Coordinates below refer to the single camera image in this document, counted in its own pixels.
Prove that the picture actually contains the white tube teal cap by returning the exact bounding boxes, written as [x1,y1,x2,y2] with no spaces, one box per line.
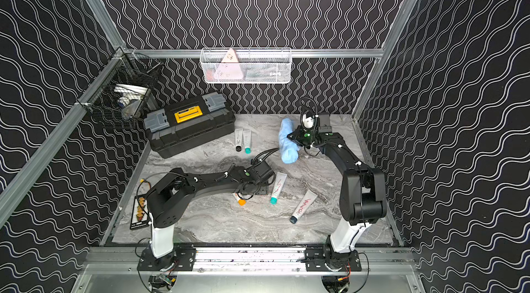
[270,172,288,205]

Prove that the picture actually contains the blue microfiber cloth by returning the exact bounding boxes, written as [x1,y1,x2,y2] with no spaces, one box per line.
[278,118,300,165]

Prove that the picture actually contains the white tube black cap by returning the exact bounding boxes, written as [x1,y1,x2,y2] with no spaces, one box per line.
[235,129,243,152]

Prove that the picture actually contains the white tube green cap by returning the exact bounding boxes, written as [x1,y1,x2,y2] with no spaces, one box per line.
[243,130,252,154]

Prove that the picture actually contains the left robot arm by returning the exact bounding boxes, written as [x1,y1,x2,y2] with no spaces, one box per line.
[145,160,276,258]

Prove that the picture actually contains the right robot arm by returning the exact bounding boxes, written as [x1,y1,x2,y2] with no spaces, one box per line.
[287,109,386,254]

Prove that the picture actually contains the white tube orange cap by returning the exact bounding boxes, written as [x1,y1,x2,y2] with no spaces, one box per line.
[233,193,247,206]

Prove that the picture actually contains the white tube dark blue cap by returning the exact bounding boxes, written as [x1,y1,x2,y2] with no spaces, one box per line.
[289,189,317,224]

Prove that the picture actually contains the black toolbox yellow latch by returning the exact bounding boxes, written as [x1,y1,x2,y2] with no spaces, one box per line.
[144,92,236,159]

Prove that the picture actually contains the pink triangle item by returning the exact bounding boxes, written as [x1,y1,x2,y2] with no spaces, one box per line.
[213,48,244,81]

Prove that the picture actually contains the black battery pack card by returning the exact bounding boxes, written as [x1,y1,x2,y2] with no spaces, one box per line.
[130,179,151,230]

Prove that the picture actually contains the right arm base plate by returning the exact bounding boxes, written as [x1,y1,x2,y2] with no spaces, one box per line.
[300,246,362,272]

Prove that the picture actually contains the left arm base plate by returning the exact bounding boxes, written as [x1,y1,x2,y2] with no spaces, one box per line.
[137,247,196,272]

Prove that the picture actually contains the clear wall basket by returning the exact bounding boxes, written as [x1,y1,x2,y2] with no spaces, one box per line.
[200,47,293,85]

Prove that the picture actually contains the black wire basket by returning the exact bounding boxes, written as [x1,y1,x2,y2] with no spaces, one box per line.
[80,53,164,130]

